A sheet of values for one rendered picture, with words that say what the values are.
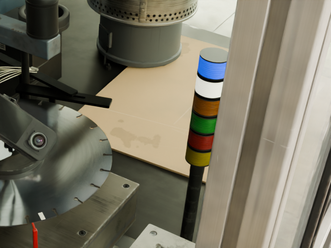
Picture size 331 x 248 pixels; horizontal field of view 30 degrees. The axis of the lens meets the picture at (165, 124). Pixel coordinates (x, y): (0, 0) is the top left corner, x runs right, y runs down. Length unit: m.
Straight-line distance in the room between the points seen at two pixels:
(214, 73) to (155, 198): 0.43
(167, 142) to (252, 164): 1.02
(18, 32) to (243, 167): 0.85
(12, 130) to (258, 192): 0.49
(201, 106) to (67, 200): 0.24
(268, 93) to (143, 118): 1.12
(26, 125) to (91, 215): 0.29
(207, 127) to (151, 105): 0.59
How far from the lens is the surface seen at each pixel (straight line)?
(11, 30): 1.19
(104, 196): 1.09
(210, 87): 0.90
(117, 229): 1.11
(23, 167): 0.98
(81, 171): 0.98
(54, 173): 0.98
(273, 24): 0.33
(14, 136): 0.81
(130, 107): 1.50
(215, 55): 0.90
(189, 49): 1.78
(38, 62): 1.45
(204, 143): 0.95
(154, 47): 1.63
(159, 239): 0.95
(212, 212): 0.40
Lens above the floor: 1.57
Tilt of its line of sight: 34 degrees down
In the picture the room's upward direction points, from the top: 7 degrees clockwise
